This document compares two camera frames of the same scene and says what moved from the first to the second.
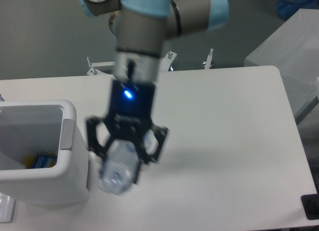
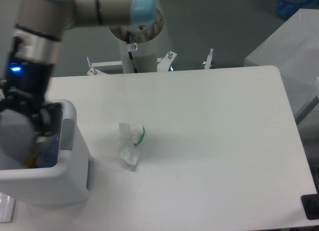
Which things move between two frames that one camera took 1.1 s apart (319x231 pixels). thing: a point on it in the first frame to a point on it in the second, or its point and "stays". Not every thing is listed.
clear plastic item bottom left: x=7 y=208 stays
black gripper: x=131 y=112 to x=25 y=85
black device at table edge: x=310 y=204 stays
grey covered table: x=293 y=49 stays
